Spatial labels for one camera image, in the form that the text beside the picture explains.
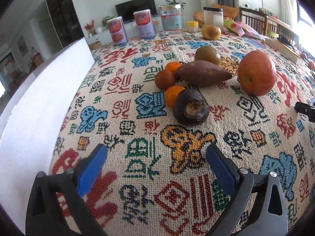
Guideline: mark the small yellow lid jar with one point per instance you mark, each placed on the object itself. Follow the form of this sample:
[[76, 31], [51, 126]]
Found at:
[[192, 26]]

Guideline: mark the wooden chair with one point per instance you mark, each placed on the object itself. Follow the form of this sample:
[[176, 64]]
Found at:
[[262, 23]]

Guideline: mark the purple labelled tin can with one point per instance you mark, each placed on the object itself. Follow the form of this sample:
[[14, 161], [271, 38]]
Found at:
[[144, 24]]

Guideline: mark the orange cushion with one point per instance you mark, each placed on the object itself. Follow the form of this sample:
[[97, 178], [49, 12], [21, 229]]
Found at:
[[228, 13]]

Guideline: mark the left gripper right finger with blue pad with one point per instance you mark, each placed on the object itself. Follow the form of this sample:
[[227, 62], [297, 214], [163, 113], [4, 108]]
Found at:
[[268, 215]]

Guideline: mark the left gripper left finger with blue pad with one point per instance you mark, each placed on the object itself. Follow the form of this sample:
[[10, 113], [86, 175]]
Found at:
[[44, 214]]

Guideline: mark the large red apple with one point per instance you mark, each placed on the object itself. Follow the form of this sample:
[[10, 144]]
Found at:
[[257, 73]]

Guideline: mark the orange labelled tin can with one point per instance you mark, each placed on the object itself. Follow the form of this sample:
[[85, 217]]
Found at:
[[117, 31]]

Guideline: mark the bright orange tangerine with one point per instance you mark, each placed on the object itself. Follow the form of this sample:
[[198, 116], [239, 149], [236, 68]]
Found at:
[[171, 95]]

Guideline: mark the yellow potato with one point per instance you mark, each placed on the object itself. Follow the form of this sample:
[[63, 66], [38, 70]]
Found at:
[[210, 32]]

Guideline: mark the green-brown round fruit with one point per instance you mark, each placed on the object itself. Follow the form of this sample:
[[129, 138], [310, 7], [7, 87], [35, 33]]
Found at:
[[209, 54]]

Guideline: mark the colourful woven tablecloth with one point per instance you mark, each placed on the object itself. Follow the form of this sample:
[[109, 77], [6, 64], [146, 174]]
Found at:
[[156, 180]]

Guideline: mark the colourful spotted bag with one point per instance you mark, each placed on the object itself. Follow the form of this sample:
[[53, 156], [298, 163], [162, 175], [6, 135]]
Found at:
[[242, 29]]

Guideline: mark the dark orange tangerine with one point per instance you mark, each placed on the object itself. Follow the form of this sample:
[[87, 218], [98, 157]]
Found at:
[[165, 79]]

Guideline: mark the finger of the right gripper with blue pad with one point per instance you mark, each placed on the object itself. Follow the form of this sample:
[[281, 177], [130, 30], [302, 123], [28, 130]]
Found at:
[[308, 110]]

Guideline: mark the black television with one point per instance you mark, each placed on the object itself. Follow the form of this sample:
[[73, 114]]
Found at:
[[126, 9]]

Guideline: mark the book on table edge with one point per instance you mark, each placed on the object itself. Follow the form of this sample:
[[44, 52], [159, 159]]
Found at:
[[289, 53]]

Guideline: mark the small orange tangerine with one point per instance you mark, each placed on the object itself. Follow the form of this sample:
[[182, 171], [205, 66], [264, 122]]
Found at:
[[173, 66]]

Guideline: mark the dark wrinkled passion fruit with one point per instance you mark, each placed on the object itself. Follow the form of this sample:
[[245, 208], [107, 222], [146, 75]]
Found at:
[[190, 108]]

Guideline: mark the green potted plant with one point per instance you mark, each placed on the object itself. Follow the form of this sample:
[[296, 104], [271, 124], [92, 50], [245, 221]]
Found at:
[[174, 2]]

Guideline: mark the clear black lid container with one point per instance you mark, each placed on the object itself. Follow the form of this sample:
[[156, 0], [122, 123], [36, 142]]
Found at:
[[214, 16]]

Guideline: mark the brown sweet potato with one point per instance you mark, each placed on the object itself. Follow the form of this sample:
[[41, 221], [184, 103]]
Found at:
[[202, 73]]

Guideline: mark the clear jar blue label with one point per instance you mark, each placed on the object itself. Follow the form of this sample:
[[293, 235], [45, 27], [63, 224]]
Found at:
[[171, 18]]

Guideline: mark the white board panel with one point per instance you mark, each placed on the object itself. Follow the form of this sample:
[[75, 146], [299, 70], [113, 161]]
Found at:
[[31, 122]]

